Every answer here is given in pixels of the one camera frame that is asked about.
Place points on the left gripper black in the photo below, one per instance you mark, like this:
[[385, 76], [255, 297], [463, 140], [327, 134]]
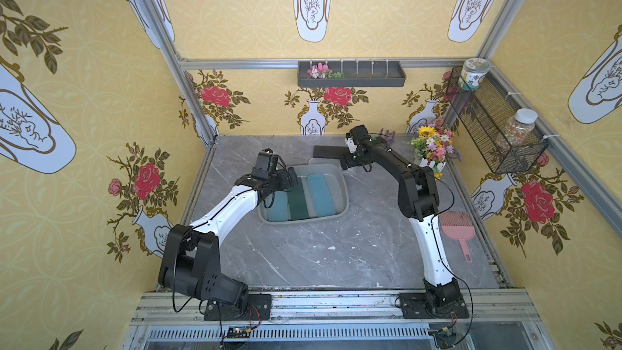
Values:
[[284, 178]]

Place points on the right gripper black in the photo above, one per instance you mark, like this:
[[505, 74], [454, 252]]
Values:
[[346, 154]]

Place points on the light teal pencil case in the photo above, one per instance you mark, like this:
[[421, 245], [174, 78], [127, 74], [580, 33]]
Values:
[[279, 210]]

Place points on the grey plastic storage tray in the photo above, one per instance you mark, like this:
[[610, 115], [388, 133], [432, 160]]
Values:
[[338, 191]]

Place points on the light blue pencil case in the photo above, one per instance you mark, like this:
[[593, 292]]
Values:
[[320, 195]]

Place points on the dark green pencil case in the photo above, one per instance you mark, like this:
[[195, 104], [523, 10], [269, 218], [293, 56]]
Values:
[[297, 204]]

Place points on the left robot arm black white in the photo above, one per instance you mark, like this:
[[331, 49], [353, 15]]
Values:
[[191, 262]]

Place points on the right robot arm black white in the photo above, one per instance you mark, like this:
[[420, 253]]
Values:
[[418, 200]]

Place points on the black pencil case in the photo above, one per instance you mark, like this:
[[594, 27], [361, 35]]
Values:
[[329, 152]]

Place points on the purple pink garden rake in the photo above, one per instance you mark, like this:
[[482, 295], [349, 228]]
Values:
[[388, 136]]

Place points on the artificial flower bouquet white pot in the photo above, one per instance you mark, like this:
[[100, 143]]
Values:
[[434, 147]]

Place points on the small pink flowers on shelf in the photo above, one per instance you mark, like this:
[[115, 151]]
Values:
[[322, 71]]

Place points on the pink plastic dustpan comb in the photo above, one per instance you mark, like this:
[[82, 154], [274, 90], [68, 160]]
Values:
[[458, 227]]

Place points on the green patterned tin can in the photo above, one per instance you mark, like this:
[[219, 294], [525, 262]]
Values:
[[473, 72]]

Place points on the clear jar white lid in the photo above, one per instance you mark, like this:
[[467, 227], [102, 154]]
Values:
[[517, 128]]

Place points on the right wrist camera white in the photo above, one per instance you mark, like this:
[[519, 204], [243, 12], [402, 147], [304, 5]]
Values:
[[352, 146]]

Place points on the dark grey wall shelf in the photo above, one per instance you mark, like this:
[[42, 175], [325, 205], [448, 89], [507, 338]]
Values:
[[358, 73]]

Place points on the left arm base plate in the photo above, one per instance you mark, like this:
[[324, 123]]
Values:
[[255, 307]]

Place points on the black wire wall basket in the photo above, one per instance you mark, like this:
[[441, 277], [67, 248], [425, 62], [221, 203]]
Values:
[[484, 114]]

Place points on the small circuit board with wires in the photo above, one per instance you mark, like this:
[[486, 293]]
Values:
[[238, 332]]

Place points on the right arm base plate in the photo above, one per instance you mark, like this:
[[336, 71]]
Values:
[[423, 306]]

